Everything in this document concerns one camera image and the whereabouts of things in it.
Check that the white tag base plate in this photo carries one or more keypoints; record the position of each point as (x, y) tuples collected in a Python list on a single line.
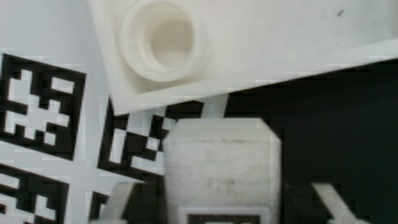
[(73, 148)]

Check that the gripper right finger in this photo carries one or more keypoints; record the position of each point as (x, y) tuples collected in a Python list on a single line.
[(341, 214)]

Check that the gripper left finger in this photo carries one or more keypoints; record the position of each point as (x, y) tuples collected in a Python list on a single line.
[(110, 216)]

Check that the white square tabletop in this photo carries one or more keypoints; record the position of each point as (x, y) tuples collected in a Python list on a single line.
[(192, 48)]

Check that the white table leg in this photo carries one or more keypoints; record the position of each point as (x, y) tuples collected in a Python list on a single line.
[(222, 169)]

